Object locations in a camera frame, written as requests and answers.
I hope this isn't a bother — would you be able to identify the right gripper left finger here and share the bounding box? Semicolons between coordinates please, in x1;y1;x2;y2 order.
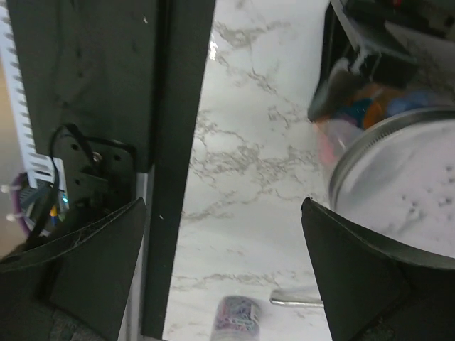
1;199;146;340

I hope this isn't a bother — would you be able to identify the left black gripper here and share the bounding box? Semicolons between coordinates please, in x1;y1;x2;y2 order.
308;1;454;121

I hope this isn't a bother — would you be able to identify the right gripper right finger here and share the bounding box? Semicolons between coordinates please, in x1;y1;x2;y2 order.
301;197;454;340

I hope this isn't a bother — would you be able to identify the clear plastic jar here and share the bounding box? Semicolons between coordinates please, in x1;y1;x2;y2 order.
314;83;454;184

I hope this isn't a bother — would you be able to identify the metal candy scoop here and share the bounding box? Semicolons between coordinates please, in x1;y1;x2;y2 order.
269;289;323;308

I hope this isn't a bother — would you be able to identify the silver jar lid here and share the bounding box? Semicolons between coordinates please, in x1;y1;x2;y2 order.
328;107;454;257

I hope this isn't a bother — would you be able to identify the small purple candy cup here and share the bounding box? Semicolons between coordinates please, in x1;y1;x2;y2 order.
210;296;262;341

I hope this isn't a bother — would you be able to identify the white cable duct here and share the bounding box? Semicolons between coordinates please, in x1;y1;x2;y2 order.
1;1;67;192

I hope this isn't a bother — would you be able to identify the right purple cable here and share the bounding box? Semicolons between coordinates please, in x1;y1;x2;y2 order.
10;173;36;237

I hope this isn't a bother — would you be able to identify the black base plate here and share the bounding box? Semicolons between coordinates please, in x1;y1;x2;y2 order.
2;1;215;340

